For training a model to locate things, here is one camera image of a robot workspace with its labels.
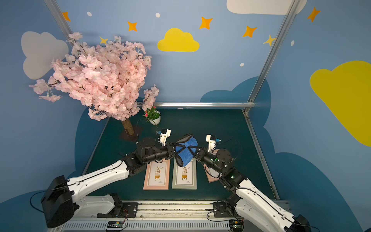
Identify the pink picture frame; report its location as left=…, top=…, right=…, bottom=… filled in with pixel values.
left=203, top=149, right=220, bottom=183
left=143, top=159, right=171, bottom=190

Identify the blue black-edged cloth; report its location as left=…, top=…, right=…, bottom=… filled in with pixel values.
left=174, top=134, right=198, bottom=167

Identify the grey-green picture frame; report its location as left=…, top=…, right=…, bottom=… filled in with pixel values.
left=172, top=158, right=197, bottom=190

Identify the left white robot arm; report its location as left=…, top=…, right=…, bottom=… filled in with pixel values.
left=41, top=137, right=184, bottom=228

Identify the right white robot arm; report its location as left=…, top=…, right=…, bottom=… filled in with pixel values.
left=193, top=147, right=311, bottom=232

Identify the white pot with plant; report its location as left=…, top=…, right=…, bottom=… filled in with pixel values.
left=144, top=106, right=161, bottom=126

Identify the pink blossom artificial tree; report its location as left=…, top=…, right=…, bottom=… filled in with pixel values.
left=31, top=32, right=159, bottom=136

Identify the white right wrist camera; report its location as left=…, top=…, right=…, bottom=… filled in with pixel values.
left=206, top=134, right=220, bottom=153

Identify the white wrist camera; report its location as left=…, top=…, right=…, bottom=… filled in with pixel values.
left=206, top=134, right=220, bottom=153
left=158, top=129, right=171, bottom=147

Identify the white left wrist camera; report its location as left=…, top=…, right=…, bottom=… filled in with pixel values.
left=158, top=129, right=171, bottom=147

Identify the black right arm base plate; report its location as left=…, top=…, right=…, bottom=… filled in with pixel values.
left=213, top=201, right=236, bottom=218

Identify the aluminium mounting rail front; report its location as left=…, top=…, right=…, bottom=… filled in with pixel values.
left=51, top=200, right=288, bottom=232

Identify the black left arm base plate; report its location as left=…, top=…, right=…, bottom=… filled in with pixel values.
left=97, top=202, right=139, bottom=218

